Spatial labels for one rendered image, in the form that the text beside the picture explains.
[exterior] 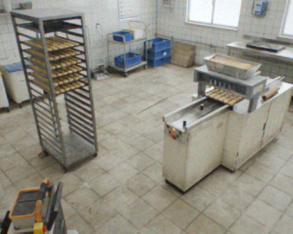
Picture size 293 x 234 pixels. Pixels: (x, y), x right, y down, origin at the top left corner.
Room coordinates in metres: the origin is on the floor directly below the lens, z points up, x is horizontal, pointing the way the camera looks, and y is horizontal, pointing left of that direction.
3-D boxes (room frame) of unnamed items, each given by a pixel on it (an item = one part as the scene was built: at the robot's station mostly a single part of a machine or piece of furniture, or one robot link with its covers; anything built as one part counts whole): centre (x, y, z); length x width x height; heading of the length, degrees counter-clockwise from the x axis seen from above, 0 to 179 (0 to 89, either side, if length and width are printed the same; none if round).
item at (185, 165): (2.52, -0.55, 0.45); 0.70 x 0.34 x 0.90; 133
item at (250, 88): (2.86, -0.92, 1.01); 0.72 x 0.33 x 0.34; 43
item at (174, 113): (3.04, -0.91, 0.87); 2.01 x 0.03 x 0.07; 133
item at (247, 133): (3.18, -1.27, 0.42); 1.28 x 0.72 x 0.84; 133
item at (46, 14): (2.91, 1.02, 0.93); 0.64 x 0.51 x 1.78; 45
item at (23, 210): (1.21, 0.75, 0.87); 0.23 x 0.15 x 0.11; 9
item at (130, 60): (6.35, 0.44, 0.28); 0.56 x 0.38 x 0.20; 143
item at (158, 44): (6.97, -0.28, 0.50); 0.60 x 0.40 x 0.20; 137
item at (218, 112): (2.83, -1.10, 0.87); 2.01 x 0.03 x 0.07; 133
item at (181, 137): (2.27, -0.28, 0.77); 0.24 x 0.04 x 0.14; 43
